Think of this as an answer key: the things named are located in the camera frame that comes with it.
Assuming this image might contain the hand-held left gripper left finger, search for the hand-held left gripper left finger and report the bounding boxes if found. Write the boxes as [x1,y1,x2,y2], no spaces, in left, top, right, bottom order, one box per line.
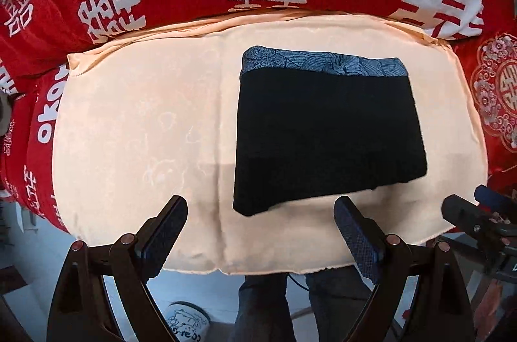
[46,195,189,342]

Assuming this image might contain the white printed cup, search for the white printed cup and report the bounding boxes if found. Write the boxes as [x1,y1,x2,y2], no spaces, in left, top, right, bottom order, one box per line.
[164,302,211,342]

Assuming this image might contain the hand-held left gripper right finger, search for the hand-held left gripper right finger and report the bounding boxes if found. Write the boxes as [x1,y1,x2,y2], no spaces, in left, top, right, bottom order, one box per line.
[333,196,476,342]

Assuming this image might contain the person's leg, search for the person's leg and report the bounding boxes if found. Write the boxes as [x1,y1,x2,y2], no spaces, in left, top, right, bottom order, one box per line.
[236,274,291,342]
[305,270,374,342]

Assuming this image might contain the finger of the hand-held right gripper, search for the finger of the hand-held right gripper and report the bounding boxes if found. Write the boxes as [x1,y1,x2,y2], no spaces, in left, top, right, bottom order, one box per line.
[441,195,495,243]
[474,184,517,217]

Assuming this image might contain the peach cloth mat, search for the peach cloth mat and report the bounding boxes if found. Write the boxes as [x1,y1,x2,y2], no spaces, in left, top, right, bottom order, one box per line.
[50,13,490,276]

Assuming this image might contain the person's right leg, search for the person's right leg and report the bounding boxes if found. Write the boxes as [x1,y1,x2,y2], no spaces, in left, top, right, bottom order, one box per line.
[305,270,374,342]

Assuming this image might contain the person's left leg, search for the person's left leg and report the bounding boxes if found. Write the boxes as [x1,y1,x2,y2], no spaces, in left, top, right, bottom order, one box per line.
[236,274,291,342]

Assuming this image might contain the orange cloth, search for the orange cloth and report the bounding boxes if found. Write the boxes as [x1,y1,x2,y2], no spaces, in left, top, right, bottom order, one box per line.
[470,279,510,326]

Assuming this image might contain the black cable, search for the black cable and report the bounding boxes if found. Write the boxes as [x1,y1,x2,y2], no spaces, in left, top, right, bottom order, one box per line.
[286,273,310,292]

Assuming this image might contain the black pants with blue waistband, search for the black pants with blue waistband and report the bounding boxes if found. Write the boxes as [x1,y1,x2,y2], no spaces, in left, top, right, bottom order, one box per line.
[232,45,429,217]

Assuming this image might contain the red embroidered bedcover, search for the red embroidered bedcover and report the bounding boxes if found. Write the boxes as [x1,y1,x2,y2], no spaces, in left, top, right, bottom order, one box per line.
[452,31,517,185]

